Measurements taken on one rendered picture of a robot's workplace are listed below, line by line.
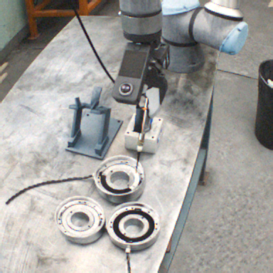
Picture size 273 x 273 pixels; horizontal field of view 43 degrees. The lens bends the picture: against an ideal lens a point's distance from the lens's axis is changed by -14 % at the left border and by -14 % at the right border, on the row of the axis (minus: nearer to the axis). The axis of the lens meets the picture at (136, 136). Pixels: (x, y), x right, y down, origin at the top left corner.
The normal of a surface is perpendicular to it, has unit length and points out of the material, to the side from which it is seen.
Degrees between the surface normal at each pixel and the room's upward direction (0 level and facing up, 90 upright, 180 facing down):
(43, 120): 0
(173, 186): 0
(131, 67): 32
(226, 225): 0
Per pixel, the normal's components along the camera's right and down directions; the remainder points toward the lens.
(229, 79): -0.05, -0.69
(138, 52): -0.18, -0.22
